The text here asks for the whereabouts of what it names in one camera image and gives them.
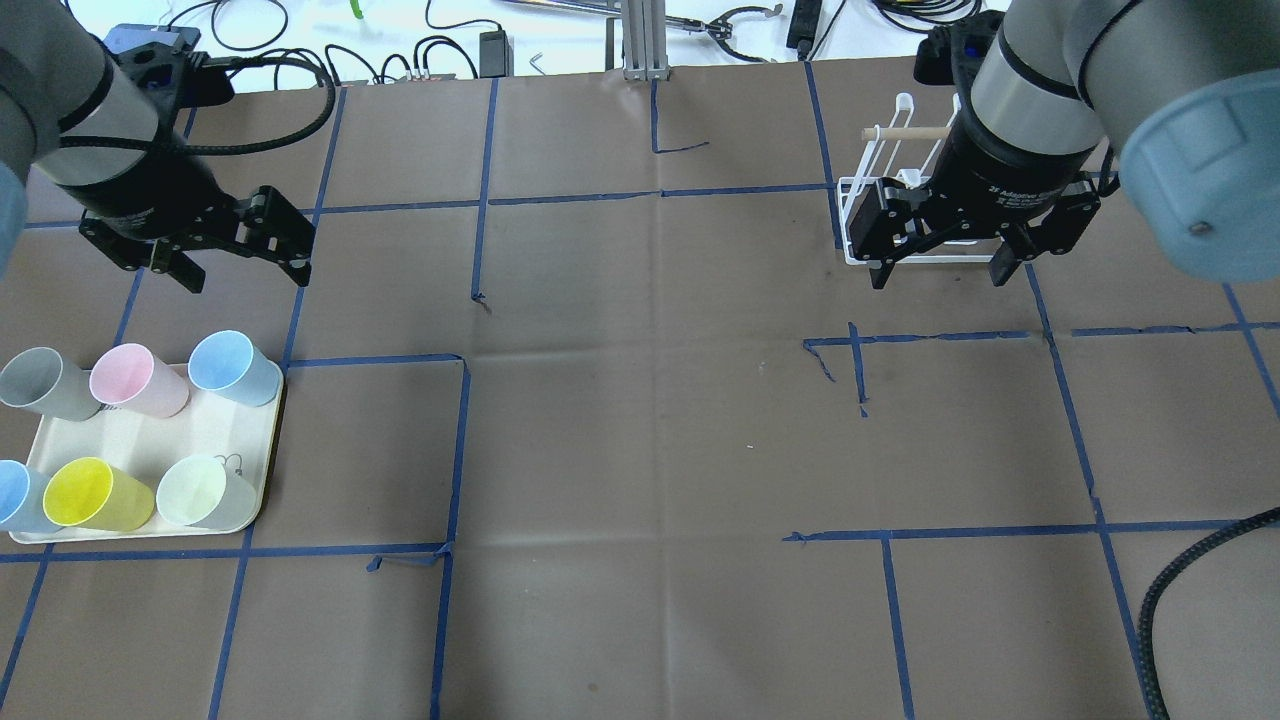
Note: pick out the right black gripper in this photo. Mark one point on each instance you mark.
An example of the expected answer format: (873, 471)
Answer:
(1010, 172)

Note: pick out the yellow plastic cup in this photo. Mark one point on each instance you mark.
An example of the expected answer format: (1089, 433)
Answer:
(90, 493)

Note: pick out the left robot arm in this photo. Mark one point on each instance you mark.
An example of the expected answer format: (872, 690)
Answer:
(102, 126)

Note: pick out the grey plastic cup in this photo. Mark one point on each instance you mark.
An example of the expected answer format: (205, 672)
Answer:
(40, 380)

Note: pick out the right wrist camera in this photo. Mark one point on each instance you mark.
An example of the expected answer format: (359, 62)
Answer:
(951, 55)

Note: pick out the aluminium frame post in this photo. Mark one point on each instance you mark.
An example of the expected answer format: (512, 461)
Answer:
(643, 24)

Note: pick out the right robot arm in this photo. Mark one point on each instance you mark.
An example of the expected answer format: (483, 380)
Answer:
(1184, 93)

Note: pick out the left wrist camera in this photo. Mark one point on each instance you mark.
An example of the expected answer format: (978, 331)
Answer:
(165, 62)

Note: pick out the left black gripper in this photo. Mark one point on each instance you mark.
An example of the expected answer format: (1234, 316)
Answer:
(150, 193)

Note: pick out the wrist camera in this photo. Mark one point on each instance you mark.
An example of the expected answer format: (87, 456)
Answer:
(165, 62)
(951, 55)

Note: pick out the cream plastic tray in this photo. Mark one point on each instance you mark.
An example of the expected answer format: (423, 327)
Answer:
(144, 447)

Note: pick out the pink plastic cup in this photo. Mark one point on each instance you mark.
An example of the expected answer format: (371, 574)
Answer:
(133, 378)

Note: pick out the light blue plastic cup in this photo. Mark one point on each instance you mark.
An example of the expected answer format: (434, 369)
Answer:
(230, 365)

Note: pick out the pale green plastic cup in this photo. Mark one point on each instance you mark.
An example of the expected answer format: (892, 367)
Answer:
(208, 492)

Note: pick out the black power adapter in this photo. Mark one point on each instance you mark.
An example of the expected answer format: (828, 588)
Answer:
(495, 55)

